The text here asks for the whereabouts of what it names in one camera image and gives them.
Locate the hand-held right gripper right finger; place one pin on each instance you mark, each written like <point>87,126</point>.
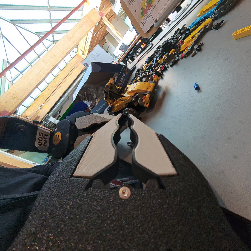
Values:
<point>153,155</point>

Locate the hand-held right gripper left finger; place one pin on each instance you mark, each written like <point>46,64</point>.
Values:
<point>96,155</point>

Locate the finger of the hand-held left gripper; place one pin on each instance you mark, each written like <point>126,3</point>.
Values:
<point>80,140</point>
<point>88,121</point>

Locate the yellow toy vehicle model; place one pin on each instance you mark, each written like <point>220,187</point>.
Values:
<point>137,88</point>

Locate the blue pin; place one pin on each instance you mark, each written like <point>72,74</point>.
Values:
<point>196,86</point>

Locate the person's left forearm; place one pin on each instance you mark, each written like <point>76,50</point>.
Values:
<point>23,176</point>

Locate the blue kit box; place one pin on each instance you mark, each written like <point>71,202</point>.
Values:
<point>122,77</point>

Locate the whiteboard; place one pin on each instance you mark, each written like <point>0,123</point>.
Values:
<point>98,56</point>

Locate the wooden document stand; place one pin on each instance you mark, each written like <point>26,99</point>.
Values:
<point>135,25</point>

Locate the pile of small building parts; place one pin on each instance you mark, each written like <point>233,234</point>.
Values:
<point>166,47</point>

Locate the dark grey pin connectors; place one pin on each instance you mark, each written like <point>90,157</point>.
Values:
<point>197,48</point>

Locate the yellow rectangular panel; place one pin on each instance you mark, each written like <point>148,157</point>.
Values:
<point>202,26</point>

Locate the blue separator tool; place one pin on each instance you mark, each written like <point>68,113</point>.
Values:
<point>200,19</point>

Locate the black angled connector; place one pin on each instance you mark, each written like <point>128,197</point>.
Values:
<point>217,25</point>

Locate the short yellow beam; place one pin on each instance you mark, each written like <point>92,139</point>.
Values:
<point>242,33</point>

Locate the stack of yellow wide beams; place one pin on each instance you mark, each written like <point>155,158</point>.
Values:
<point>207,7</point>

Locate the dark grey toothed wheel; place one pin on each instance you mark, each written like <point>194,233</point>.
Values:
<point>225,7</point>

